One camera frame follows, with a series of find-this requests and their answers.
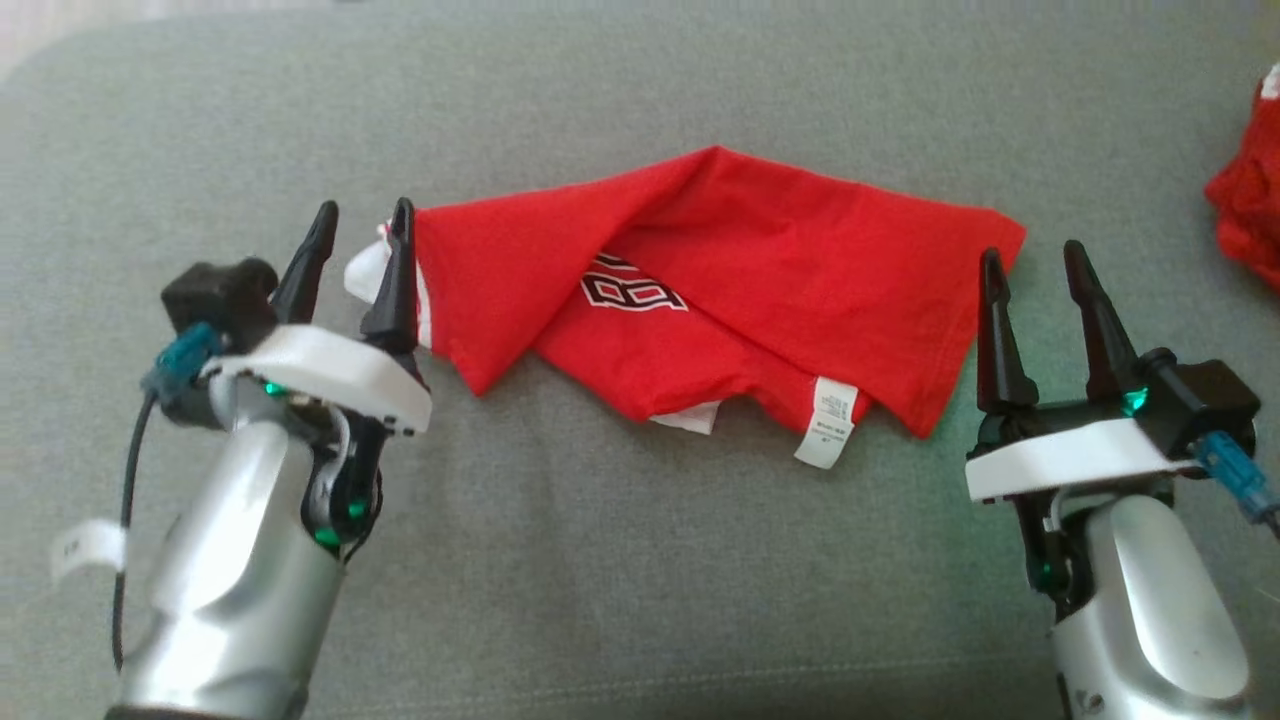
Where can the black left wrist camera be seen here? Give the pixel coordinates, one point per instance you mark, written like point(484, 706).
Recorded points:
point(220, 295)

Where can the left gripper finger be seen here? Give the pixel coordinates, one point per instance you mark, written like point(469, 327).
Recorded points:
point(398, 300)
point(308, 270)

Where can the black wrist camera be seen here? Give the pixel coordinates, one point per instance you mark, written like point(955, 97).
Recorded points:
point(1205, 395)
point(220, 295)

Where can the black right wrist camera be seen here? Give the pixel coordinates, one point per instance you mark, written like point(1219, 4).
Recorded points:
point(1205, 395)

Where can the red white-sleeved jersey shirt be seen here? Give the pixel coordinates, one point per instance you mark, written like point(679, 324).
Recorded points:
point(750, 230)

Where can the red mesh garment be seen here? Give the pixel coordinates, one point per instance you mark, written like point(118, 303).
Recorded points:
point(1250, 200)

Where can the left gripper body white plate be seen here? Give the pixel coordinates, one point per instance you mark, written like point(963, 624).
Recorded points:
point(330, 375)

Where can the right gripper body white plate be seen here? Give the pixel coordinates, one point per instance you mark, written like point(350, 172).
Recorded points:
point(1060, 455)

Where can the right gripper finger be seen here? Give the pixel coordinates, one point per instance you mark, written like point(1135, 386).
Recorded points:
point(998, 350)
point(1105, 340)

